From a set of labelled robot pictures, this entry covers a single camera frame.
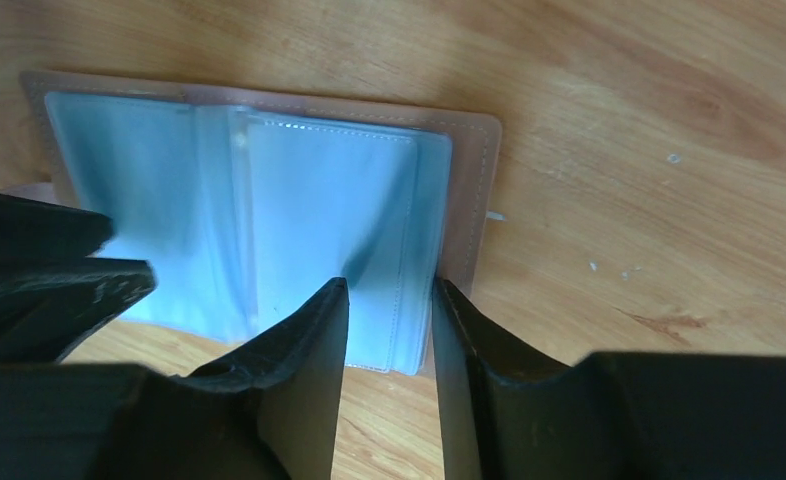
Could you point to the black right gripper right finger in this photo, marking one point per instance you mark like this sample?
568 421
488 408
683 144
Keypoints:
509 411

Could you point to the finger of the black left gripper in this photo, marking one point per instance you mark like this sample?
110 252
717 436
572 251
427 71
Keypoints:
35 233
47 308

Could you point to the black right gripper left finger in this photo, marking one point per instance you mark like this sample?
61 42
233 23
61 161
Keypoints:
266 410

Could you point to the beige leather card holder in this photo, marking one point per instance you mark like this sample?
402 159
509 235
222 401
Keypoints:
245 202

